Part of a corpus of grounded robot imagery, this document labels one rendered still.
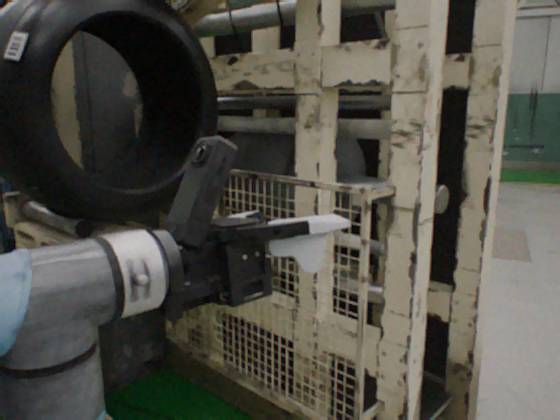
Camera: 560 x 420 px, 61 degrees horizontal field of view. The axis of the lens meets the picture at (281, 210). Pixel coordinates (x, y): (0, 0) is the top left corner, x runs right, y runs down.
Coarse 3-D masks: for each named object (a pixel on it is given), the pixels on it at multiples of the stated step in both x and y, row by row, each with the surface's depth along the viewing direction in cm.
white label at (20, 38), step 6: (12, 36) 98; (18, 36) 98; (24, 36) 97; (12, 42) 98; (18, 42) 97; (24, 42) 97; (12, 48) 98; (18, 48) 97; (6, 54) 98; (12, 54) 97; (18, 54) 97; (18, 60) 97
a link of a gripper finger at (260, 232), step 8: (256, 224) 49; (264, 224) 49; (272, 224) 48; (280, 224) 48; (288, 224) 48; (296, 224) 48; (304, 224) 49; (240, 232) 47; (248, 232) 47; (256, 232) 47; (264, 232) 47; (272, 232) 47; (280, 232) 48; (288, 232) 48; (296, 232) 49; (304, 232) 49; (256, 240) 47; (264, 240) 47
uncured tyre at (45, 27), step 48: (48, 0) 102; (96, 0) 106; (144, 0) 115; (0, 48) 99; (48, 48) 100; (144, 48) 146; (192, 48) 126; (0, 96) 99; (48, 96) 101; (144, 96) 151; (192, 96) 146; (0, 144) 103; (48, 144) 103; (144, 144) 152; (192, 144) 134; (48, 192) 108; (96, 192) 113; (144, 192) 122
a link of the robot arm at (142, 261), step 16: (112, 240) 41; (128, 240) 42; (144, 240) 42; (128, 256) 41; (144, 256) 41; (160, 256) 42; (128, 272) 40; (144, 272) 41; (160, 272) 42; (128, 288) 40; (144, 288) 41; (160, 288) 42; (128, 304) 41; (144, 304) 42
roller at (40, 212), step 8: (24, 208) 136; (32, 208) 132; (40, 208) 130; (48, 208) 128; (32, 216) 132; (40, 216) 128; (48, 216) 125; (56, 216) 122; (64, 216) 120; (72, 216) 119; (48, 224) 126; (56, 224) 122; (64, 224) 118; (72, 224) 116; (80, 224) 115; (88, 224) 116; (72, 232) 116; (80, 232) 115; (88, 232) 117
